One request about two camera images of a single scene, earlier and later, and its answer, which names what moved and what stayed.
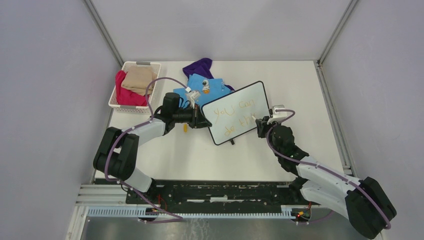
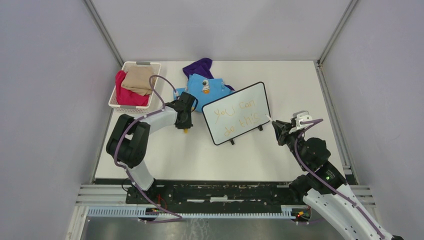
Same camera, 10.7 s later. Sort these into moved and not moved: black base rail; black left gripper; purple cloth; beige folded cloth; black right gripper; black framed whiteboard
Moved: black right gripper; black left gripper
Not moved: beige folded cloth; purple cloth; black base rail; black framed whiteboard
